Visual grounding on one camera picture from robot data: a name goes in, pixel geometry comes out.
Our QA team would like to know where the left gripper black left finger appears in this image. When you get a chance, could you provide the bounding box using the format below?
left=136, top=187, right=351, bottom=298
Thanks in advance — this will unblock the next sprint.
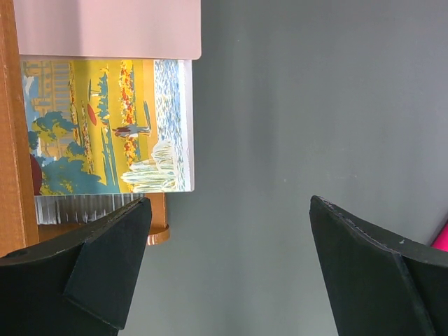
left=1, top=197, right=152, bottom=335

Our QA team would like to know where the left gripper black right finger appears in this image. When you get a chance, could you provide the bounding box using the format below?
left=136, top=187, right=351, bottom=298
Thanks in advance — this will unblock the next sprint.
left=309, top=195, right=447, bottom=335

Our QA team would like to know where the red t-shirt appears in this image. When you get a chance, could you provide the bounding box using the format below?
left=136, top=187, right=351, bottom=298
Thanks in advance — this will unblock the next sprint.
left=430, top=220, right=448, bottom=252

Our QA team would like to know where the orange wooden rack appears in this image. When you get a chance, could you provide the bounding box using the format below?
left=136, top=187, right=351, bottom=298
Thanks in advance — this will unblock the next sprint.
left=0, top=0, right=172, bottom=258

